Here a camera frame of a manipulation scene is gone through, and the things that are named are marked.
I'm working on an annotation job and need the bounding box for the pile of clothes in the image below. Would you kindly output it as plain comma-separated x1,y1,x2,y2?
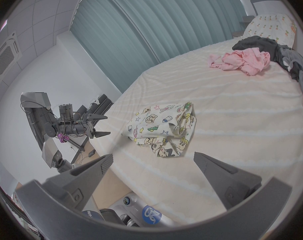
232,36,303,102

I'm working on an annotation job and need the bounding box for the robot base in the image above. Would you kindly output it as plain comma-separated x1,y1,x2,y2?
81,193,182,228

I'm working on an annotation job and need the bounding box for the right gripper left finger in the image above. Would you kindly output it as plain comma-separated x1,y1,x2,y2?
45,154,114,210

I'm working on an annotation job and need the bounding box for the grey bedside table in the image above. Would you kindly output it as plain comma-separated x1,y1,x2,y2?
233,15,255,37

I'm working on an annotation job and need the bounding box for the white ceiling air vent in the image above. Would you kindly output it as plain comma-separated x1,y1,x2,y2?
0,31,23,84

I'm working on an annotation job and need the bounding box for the bed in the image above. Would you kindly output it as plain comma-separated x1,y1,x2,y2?
91,0,303,227

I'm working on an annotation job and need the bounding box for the pink garment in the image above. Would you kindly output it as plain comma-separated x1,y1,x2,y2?
208,48,271,76

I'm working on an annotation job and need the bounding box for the white printed pyjama top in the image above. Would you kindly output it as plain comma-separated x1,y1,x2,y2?
121,102,197,158

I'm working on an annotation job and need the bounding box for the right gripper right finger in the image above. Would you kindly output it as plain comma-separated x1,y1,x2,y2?
193,151,262,211

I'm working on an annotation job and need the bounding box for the white printed pillow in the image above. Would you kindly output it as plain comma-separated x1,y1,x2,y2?
242,13,297,51

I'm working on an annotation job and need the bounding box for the blue-green curtain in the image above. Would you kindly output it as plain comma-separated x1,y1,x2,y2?
91,0,248,65
69,0,162,94

